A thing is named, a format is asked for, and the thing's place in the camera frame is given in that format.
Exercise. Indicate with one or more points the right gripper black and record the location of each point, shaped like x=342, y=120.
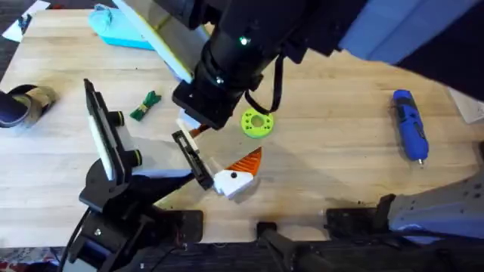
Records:
x=227, y=64

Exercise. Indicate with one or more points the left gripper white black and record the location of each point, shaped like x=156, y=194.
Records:
x=162, y=158

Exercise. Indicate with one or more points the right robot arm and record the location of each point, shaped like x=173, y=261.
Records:
x=423, y=30

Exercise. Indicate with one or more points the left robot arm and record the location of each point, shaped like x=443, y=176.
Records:
x=113, y=223

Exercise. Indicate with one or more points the green toy vegetable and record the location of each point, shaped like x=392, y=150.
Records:
x=145, y=106

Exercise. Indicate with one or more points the blue electric screwdriver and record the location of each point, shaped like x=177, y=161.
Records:
x=410, y=124

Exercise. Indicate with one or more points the green disc with holes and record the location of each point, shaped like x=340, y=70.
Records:
x=257, y=123

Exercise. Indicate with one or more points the black left wrist plate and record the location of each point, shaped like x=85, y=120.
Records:
x=104, y=143

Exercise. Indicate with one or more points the turquoise tub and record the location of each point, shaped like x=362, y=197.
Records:
x=117, y=28

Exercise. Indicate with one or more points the tape roll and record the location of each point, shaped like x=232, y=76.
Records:
x=26, y=106

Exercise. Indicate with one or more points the white paper sheet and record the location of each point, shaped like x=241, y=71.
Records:
x=24, y=22

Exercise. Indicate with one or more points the white box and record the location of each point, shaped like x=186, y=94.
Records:
x=469, y=107

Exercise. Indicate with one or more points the black rail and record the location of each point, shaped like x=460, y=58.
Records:
x=302, y=253

